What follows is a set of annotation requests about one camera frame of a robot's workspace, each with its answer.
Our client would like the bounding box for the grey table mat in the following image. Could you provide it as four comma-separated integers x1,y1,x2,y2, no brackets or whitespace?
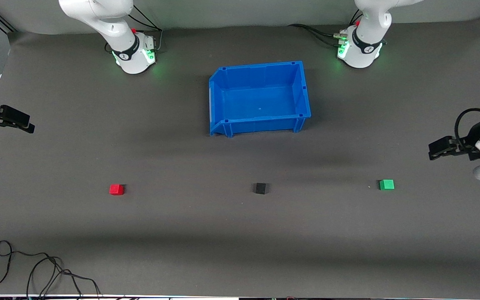
0,15,480,297

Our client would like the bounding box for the blue plastic storage bin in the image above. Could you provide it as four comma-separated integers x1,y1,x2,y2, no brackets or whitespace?
209,61,312,138

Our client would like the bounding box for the black right base cable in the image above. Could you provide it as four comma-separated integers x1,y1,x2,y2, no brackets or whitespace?
130,5,164,53

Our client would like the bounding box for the black base cable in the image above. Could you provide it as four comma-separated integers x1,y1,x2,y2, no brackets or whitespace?
302,26,344,46
288,24,343,40
130,5,164,53

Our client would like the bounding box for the black left base cable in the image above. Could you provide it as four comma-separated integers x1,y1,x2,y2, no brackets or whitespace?
288,24,343,40
302,26,344,46

